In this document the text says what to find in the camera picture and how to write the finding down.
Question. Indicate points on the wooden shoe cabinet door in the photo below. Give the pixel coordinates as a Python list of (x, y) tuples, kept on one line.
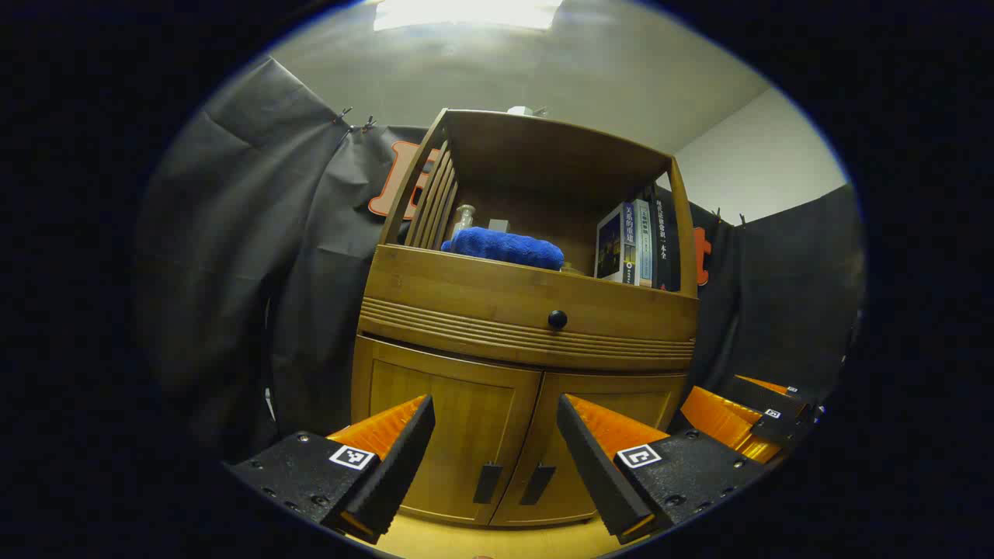
[(474, 419), (546, 439)]

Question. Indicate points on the light blue grey book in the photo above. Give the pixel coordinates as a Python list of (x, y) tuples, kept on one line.
[(643, 248)]

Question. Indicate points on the white object on cabinet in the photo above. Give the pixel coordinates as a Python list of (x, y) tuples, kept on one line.
[(522, 111)]

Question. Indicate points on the wooden drawer with black knob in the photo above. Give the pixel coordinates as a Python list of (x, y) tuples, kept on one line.
[(466, 291)]

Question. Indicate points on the small grey box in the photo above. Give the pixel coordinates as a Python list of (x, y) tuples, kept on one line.
[(498, 225)]

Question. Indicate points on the clear glass bottle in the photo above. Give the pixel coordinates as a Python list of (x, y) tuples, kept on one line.
[(464, 221)]

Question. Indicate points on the wooden double-door shoe cabinet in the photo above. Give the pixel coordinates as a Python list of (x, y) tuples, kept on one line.
[(543, 155)]

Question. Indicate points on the large ceiling light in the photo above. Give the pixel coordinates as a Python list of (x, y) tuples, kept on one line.
[(466, 12)]

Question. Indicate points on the blue folded towel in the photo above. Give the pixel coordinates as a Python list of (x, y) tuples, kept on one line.
[(505, 247)]

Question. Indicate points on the black backdrop cloth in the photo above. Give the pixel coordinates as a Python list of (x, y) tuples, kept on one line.
[(256, 233)]

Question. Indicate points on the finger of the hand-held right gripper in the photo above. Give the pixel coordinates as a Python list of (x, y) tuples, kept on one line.
[(722, 423), (800, 396)]

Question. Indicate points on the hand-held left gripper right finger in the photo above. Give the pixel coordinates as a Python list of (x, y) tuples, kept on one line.
[(594, 466)]

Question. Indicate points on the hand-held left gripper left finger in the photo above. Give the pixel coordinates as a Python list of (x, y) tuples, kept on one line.
[(400, 466)]

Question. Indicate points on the small brass ornament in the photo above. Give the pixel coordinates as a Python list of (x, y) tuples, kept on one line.
[(571, 269)]

